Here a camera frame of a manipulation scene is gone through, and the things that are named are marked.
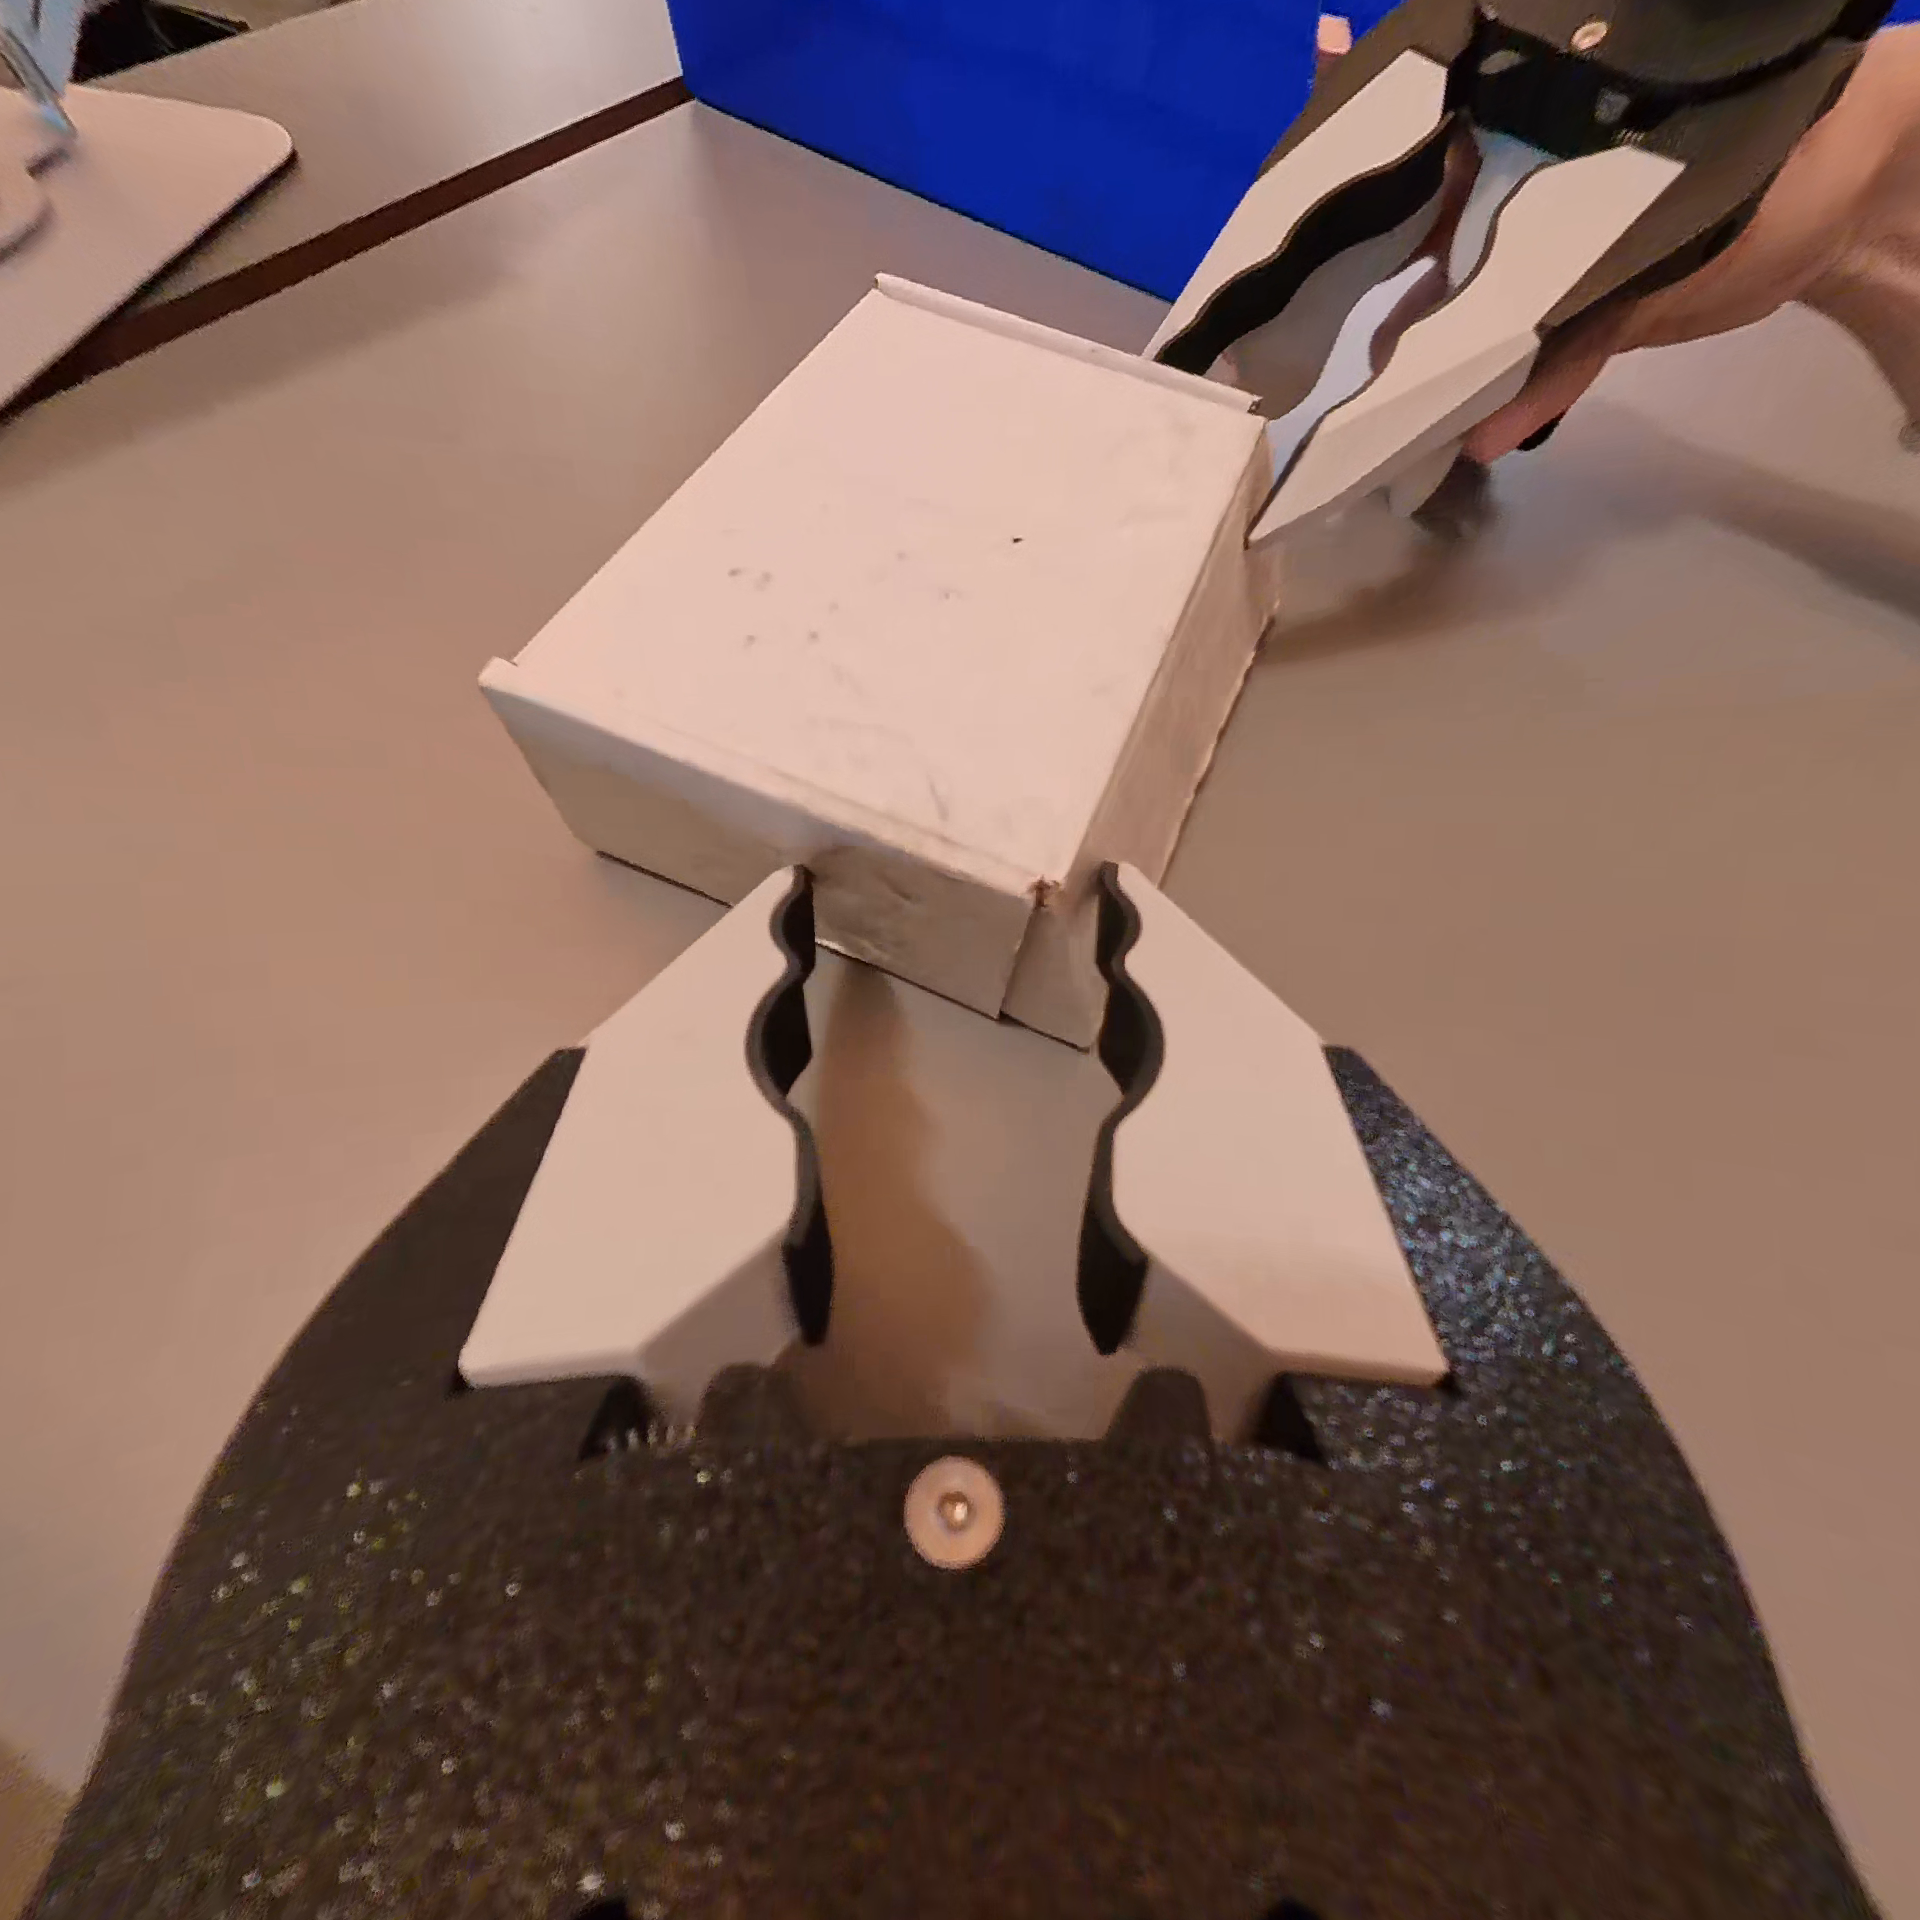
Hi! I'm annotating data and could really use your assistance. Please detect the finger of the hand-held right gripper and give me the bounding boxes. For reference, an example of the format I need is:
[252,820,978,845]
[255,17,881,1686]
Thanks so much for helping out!
[1239,140,1689,547]
[1142,50,1456,375]

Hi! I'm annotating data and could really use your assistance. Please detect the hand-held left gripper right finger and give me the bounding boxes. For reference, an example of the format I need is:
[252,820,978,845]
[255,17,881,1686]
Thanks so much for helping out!
[1078,863,1448,1445]

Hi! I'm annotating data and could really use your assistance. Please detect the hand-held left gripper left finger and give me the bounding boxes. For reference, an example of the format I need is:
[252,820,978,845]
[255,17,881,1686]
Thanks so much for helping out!
[457,870,832,1449]

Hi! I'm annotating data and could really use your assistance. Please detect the blue plastic bin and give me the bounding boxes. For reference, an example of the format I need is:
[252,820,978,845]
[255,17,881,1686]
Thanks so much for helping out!
[663,0,1330,301]

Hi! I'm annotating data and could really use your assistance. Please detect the white cardboard mailer box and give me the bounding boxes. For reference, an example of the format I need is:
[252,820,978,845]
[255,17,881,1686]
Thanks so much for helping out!
[480,273,1278,1047]

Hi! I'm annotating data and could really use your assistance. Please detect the grey desk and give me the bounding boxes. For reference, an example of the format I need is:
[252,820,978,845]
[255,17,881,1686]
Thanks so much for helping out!
[0,0,693,421]
[0,92,1920,1832]

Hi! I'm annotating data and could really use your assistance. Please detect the person's right hand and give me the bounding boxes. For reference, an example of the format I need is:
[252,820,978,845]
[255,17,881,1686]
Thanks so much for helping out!
[1462,29,1920,467]

